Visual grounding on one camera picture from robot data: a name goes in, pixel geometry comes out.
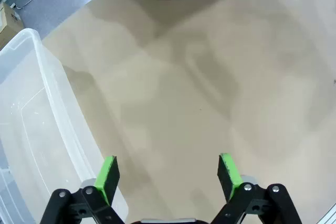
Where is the brown cardboard box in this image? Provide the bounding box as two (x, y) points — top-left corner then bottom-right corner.
(0, 1), (24, 35)

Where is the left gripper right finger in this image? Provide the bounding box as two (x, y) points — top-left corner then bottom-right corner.
(211, 153), (302, 224)

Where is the clear plastic open box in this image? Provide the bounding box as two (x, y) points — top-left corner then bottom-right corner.
(0, 28), (129, 224)

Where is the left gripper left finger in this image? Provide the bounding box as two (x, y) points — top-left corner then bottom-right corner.
(39, 155), (125, 224)

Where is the aluminium frame rail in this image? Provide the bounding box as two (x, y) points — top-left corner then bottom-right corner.
(316, 202), (336, 224)

